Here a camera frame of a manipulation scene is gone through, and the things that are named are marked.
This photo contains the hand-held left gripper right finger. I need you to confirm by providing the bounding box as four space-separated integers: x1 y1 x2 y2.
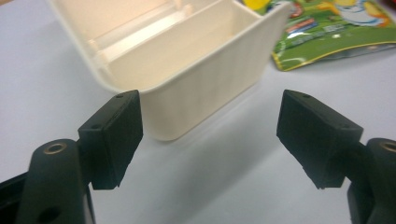
276 89 364 190

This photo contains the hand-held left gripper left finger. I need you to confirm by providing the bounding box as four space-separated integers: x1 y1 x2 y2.
77 90 145 191

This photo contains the yellow green seasoning pouch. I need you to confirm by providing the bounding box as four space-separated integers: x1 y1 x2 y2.
239 0 396 73

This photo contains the cream plastic storage box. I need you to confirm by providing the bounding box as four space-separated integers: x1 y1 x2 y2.
46 0 294 143

